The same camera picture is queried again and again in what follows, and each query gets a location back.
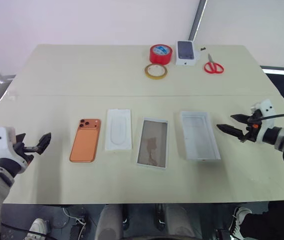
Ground white moulded insert tray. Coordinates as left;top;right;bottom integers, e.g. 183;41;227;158
104;107;133;152

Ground orange smartphone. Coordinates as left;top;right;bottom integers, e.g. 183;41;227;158
69;117;102;164

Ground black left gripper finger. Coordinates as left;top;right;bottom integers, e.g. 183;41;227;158
15;133;27;147
31;132;52;156

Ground white open box base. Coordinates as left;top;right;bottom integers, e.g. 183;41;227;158
180;110;222;162

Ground white box with dark phone print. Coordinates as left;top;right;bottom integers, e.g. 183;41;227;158
175;39;198;67

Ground white floor cable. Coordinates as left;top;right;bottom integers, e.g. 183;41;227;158
62;206;87;227

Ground black and white sneaker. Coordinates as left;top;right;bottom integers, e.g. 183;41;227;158
228;205;253;238

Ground red handled scissors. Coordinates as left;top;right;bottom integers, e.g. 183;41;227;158
203;52;225;75

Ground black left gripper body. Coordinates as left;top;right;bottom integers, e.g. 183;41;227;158
11;139;36;167

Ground dark grey pole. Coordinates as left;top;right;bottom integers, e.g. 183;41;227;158
188;0;208;42

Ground black shoe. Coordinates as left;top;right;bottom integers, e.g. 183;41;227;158
155;203;168;232
121;204;130;231

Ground white lid with phone print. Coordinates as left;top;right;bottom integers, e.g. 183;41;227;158
135;116;169;171

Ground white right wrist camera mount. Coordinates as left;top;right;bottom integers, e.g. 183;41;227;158
250;98;276;144

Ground black trouser leg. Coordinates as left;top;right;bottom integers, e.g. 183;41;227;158
241;201;284;240

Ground dark horizontal bar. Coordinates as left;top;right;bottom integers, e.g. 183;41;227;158
260;65;284;77

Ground red tape roll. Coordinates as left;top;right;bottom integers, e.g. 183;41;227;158
149;43;173;66

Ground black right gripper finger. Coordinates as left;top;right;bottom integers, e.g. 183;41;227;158
230;113;252;124
216;123;245;141

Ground thin yellow tape roll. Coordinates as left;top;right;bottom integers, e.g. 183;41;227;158
144;63;169;81

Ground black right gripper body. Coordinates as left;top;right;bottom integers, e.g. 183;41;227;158
240;109;263;144

